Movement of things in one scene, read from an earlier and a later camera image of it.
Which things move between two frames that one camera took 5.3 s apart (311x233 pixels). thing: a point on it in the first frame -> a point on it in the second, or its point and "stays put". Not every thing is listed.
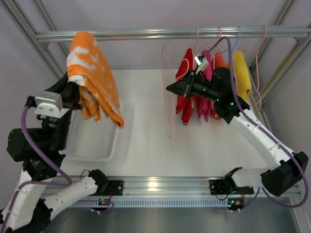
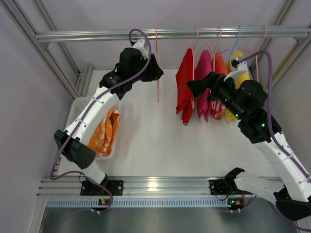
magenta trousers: (204, 104) stays put
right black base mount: (228, 186) stays put
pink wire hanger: (168, 134) -> (157, 54)
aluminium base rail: (146, 186) stays put
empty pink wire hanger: (258, 106) stays put
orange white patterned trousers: (98, 93) -> (103, 137)
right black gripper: (190, 83) -> (211, 85)
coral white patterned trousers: (219, 62) stays put
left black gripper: (69, 91) -> (147, 70)
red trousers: (186, 105) stays put
